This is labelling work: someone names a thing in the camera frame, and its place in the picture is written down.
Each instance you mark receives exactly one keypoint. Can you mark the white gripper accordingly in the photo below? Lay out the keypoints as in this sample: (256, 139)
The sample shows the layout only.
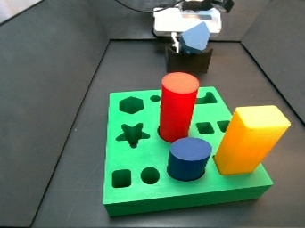
(174, 21)

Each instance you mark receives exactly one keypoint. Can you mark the light blue three prong object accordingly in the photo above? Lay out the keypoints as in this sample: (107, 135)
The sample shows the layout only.
(194, 39)

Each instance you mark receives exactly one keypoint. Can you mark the black curved fixture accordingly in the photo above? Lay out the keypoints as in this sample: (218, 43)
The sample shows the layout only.
(190, 63)

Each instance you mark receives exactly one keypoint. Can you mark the red cylinder peg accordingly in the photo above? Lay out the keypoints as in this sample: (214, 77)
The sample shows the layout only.
(178, 97)

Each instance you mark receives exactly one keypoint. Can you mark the yellow rectangular block peg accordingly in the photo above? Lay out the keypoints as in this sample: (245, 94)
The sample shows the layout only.
(252, 134)

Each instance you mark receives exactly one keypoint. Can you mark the dark blue cylinder peg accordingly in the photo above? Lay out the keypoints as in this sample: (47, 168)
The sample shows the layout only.
(189, 154)

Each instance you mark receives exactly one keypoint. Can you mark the green shape sorter block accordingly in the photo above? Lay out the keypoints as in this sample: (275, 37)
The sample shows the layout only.
(137, 184)

